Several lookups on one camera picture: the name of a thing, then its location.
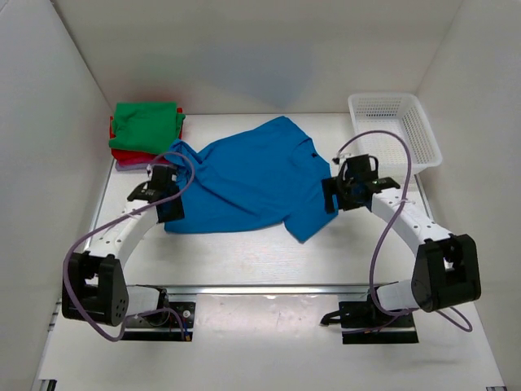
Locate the folded purple t-shirt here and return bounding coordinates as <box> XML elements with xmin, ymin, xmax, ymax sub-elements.
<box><xmin>115</xmin><ymin>160</ymin><xmax>153</xmax><ymax>172</ymax></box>

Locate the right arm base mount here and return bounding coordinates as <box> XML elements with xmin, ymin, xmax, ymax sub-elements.
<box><xmin>319</xmin><ymin>297</ymin><xmax>419</xmax><ymax>345</ymax></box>

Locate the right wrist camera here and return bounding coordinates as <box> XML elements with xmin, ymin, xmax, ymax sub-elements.
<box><xmin>331</xmin><ymin>152</ymin><xmax>352</xmax><ymax>165</ymax></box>

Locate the blue t-shirt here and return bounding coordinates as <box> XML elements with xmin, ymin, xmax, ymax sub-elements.
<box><xmin>164</xmin><ymin>116</ymin><xmax>338</xmax><ymax>243</ymax></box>

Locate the folded green t-shirt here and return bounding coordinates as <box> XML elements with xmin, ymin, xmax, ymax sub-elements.
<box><xmin>108</xmin><ymin>102</ymin><xmax>186</xmax><ymax>155</ymax></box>

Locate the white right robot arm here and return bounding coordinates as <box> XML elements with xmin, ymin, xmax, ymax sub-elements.
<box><xmin>322</xmin><ymin>155</ymin><xmax>482</xmax><ymax>327</ymax></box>

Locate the white plastic mesh basket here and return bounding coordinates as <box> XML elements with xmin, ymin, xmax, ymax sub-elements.
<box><xmin>348</xmin><ymin>92</ymin><xmax>442</xmax><ymax>177</ymax></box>

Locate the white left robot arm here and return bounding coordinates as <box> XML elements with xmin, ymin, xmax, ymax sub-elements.
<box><xmin>67</xmin><ymin>165</ymin><xmax>184</xmax><ymax>327</ymax></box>

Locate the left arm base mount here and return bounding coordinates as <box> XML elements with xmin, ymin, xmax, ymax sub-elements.
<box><xmin>122</xmin><ymin>293</ymin><xmax>196</xmax><ymax>342</ymax></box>

